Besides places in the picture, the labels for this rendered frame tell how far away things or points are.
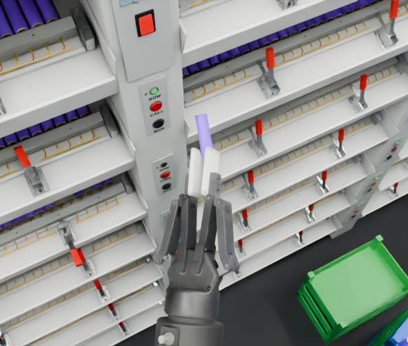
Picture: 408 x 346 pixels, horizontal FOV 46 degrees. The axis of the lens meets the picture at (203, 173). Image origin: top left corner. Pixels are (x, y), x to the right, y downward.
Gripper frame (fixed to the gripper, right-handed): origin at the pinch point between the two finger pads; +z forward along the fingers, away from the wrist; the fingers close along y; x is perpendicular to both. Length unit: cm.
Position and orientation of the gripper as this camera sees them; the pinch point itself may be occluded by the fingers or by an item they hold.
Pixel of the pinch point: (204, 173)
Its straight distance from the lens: 70.7
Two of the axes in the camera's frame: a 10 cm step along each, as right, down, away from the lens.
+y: -8.4, 0.4, 5.4
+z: 0.9, -9.8, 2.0
